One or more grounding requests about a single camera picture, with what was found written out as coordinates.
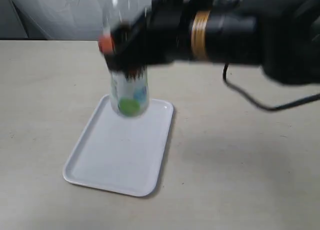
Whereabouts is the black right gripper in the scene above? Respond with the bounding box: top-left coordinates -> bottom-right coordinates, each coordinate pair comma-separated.
98,0 -> 193,82

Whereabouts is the clear lime drink bottle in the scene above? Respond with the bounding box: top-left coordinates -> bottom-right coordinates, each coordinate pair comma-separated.
102,0 -> 151,117

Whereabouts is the grey-white backdrop curtain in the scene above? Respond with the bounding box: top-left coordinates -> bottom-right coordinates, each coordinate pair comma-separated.
0,0 -> 161,41

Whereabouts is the white rectangular plastic tray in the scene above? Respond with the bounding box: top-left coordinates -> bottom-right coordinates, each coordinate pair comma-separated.
62,95 -> 174,197

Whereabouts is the black cable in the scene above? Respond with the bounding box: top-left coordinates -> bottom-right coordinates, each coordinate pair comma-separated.
222,62 -> 320,112

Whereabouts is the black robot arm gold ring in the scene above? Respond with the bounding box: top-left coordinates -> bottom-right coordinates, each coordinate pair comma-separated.
172,0 -> 320,86

